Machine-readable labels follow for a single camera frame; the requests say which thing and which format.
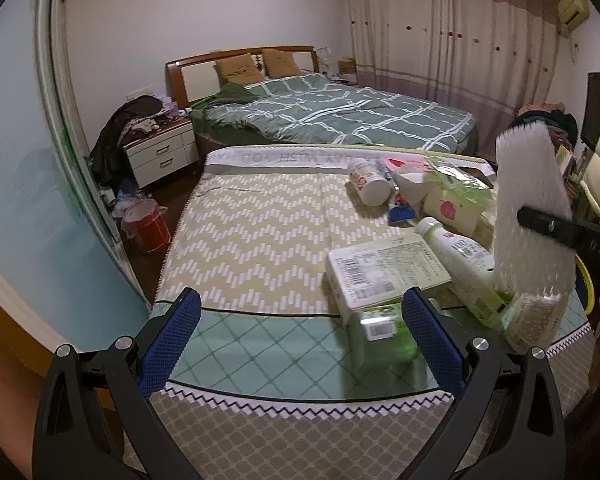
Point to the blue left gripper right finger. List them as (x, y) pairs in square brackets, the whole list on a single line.
[(429, 330)]

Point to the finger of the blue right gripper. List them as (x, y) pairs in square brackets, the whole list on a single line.
[(569, 233)]

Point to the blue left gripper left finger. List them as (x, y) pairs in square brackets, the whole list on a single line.
[(164, 338)]

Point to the clear green plastic bottle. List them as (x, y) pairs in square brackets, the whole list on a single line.
[(379, 337)]

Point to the white foam mesh sleeve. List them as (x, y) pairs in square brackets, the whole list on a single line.
[(528, 175)]

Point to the green white yogurt bottle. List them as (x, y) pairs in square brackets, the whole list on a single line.
[(471, 268)]

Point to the white printed carton box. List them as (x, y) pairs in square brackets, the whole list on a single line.
[(376, 273)]

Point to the white paper cup with peach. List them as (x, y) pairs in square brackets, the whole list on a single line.
[(454, 211)]

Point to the green plastic bag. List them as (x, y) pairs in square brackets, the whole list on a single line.
[(459, 182)]

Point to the blue snack wrapper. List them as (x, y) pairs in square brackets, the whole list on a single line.
[(400, 212)]

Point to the white round cup container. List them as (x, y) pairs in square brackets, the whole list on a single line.
[(372, 187)]

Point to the pink milk carton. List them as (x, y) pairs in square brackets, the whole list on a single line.
[(406, 164)]

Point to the yellow rimmed trash bin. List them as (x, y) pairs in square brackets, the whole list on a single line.
[(584, 286)]

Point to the patterned beige teal table cloth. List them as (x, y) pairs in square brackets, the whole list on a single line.
[(266, 388)]

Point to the clothes pile on desk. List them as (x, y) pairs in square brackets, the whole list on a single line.
[(562, 126)]

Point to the red bucket on floor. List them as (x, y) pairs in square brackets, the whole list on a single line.
[(143, 223)]

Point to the black television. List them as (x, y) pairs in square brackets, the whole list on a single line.
[(591, 123)]

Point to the sliding wardrobe door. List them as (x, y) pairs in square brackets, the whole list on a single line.
[(60, 279)]

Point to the dark clothes pile on cabinet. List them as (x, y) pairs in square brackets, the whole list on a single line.
[(108, 162)]

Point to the white bedside cabinet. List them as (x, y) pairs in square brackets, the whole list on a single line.
[(169, 149)]

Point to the pink white curtain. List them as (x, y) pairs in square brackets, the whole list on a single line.
[(489, 57)]

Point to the green checked duvet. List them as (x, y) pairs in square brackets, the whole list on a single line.
[(311, 109)]

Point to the dark green blanket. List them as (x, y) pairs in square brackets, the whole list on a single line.
[(232, 93)]

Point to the tissue box on nightstand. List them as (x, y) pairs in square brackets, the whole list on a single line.
[(347, 66)]

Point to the wooden bed with headboard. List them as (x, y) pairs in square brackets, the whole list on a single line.
[(191, 79)]

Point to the left brown pillow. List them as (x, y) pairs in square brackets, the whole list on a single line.
[(240, 69)]

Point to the brown pillow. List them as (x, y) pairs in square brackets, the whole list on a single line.
[(240, 69), (280, 64)]

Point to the right brown pillow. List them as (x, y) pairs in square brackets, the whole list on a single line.
[(280, 64)]

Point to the wall air conditioner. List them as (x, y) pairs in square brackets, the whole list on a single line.
[(571, 14)]

